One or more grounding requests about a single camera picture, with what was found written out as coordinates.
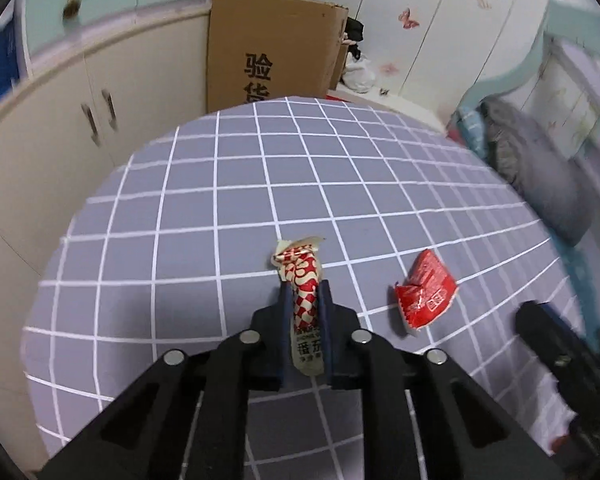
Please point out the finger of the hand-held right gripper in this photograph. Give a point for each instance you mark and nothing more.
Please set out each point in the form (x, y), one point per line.
(547, 330)

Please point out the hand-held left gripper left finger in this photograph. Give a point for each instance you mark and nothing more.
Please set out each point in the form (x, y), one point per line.
(284, 340)

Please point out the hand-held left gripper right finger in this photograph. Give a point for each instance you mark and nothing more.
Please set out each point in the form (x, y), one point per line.
(327, 340)

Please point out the red white patterned wrapper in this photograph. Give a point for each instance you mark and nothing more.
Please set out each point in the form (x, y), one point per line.
(305, 280)

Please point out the red snack wrapper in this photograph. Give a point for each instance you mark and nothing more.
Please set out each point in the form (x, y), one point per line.
(427, 292)

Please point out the purple grid tablecloth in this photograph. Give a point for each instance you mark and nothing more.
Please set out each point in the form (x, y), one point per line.
(280, 185)

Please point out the grey pillow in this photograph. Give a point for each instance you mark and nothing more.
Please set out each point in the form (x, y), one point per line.
(535, 170)

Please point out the small white plastic bag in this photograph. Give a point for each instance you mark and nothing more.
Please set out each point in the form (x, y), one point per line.
(359, 74)

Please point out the light teal bed headboard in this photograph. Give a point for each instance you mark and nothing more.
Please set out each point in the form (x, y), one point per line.
(520, 60)

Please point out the pale pink butterfly sticker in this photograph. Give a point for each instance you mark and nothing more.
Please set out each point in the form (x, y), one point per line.
(389, 68)

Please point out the brown cardboard box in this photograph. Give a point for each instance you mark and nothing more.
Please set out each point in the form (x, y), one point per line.
(270, 50)

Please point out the white low cabinet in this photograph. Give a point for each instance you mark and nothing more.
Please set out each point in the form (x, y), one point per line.
(55, 160)

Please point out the dark clothes pile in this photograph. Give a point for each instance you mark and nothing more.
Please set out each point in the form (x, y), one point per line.
(354, 37)

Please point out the pink butterfly wall sticker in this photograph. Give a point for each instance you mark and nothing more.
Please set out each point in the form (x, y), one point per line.
(409, 18)

